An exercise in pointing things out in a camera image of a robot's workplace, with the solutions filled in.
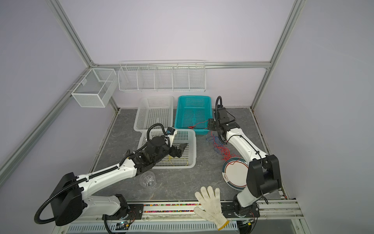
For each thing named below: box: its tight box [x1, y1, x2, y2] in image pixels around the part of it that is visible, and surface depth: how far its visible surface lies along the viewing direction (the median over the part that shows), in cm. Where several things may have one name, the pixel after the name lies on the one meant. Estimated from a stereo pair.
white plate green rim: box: [222, 156, 250, 192], surface depth 89 cm
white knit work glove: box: [193, 185, 230, 231], surface depth 76 cm
